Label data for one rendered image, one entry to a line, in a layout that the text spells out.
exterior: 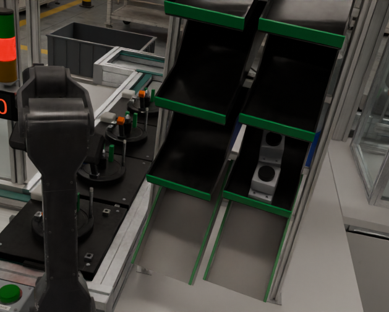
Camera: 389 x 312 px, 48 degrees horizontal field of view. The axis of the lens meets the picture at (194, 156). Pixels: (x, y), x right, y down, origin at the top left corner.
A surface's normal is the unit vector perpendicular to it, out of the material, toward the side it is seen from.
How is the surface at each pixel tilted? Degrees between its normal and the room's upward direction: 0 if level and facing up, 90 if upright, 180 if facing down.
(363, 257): 90
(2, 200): 90
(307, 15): 25
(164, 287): 0
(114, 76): 90
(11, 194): 0
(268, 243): 45
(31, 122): 67
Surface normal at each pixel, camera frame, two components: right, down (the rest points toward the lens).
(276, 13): -0.01, -0.61
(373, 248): -0.16, 0.46
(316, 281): 0.14, -0.86
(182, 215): -0.13, -0.32
